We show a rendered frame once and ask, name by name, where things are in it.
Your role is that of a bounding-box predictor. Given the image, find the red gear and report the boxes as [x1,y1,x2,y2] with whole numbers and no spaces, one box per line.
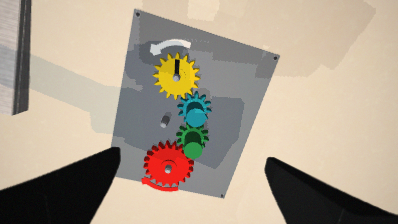
[144,140,194,187]

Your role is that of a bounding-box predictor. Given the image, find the teal gear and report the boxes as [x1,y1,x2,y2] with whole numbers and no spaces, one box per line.
[177,91,212,127]

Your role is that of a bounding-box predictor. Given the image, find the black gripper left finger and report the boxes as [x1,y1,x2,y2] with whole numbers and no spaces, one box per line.
[0,147,121,224]

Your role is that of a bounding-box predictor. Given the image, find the yellow gear with black stripe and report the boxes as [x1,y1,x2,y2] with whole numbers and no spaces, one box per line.
[153,52,201,100]

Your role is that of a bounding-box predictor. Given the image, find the green gear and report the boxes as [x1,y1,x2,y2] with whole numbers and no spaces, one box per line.
[176,122,209,159]

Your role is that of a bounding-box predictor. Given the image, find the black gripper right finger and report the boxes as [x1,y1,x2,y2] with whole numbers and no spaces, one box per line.
[264,157,398,224]

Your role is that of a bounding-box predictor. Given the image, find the red curved arrow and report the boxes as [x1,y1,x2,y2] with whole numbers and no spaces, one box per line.
[142,177,178,191]

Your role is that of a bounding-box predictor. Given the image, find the white curved arrow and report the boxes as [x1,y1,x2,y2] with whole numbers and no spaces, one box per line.
[150,39,191,55]

